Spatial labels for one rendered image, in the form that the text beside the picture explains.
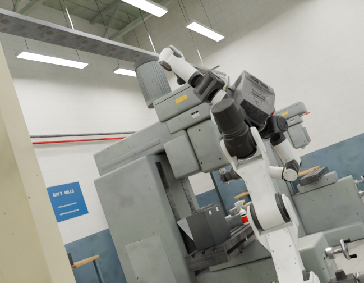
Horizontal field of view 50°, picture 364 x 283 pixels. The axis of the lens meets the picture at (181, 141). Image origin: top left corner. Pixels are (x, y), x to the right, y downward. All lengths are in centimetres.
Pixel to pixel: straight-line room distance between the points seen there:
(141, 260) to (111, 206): 42
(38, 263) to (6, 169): 22
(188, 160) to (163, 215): 38
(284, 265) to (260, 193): 32
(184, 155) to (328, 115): 663
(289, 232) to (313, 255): 52
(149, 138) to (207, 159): 45
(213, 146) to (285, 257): 94
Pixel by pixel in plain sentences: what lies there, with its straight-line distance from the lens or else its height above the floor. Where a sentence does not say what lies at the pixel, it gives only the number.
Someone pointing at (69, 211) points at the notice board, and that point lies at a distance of 727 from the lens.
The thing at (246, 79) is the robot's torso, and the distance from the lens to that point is 204.
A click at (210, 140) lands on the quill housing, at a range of 247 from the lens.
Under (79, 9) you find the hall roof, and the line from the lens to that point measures 997.
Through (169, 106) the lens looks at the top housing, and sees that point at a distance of 257.
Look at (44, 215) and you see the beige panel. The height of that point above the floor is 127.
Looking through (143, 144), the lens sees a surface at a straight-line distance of 270.
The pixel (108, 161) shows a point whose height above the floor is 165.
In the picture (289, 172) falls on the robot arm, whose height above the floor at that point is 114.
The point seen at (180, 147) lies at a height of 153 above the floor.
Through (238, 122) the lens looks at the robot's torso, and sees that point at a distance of 175.
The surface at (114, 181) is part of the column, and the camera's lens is 273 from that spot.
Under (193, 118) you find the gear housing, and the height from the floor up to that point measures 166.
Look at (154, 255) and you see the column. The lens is 265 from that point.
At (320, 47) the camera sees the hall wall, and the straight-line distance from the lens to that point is 910.
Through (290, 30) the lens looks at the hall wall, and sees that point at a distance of 930.
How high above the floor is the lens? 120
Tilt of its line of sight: 8 degrees up
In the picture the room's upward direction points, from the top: 20 degrees counter-clockwise
